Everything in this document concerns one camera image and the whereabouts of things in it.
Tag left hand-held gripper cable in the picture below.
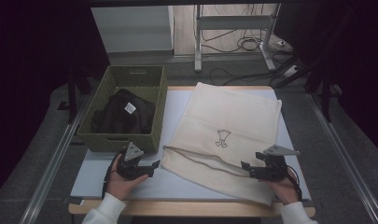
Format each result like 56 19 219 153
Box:
101 151 125 201

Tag green woven basket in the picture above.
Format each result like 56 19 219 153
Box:
77 64 169 154

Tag black cloth garment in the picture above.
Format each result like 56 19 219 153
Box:
90 88 157 135

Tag white power strip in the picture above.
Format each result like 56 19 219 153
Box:
283 64 301 78

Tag white cabinet panel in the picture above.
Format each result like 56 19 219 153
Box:
91 5 175 54

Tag right hand-held gripper cable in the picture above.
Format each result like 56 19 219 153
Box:
285 169 303 202

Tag person's right hand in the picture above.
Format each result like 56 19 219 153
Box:
265 169 301 206

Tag metal floor rail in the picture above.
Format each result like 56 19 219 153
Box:
305 92 378 224
19 96 89 224

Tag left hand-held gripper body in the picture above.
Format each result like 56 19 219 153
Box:
116 142 147 181

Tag black floor cables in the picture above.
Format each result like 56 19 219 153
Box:
201 3 302 87

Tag grey metal desk frame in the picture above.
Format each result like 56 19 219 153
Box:
193 3 282 74

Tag person's left hand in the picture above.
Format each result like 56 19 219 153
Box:
105 151 149 202

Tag cream drawstring bag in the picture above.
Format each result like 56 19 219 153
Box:
161 81 284 207

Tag hand-held gripper cable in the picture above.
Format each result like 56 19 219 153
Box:
285 169 303 202
101 151 125 201

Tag black metal stand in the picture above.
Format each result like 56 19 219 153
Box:
303 69 342 123
65 69 92 124

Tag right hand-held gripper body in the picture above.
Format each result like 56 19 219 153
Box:
255 144 301 182

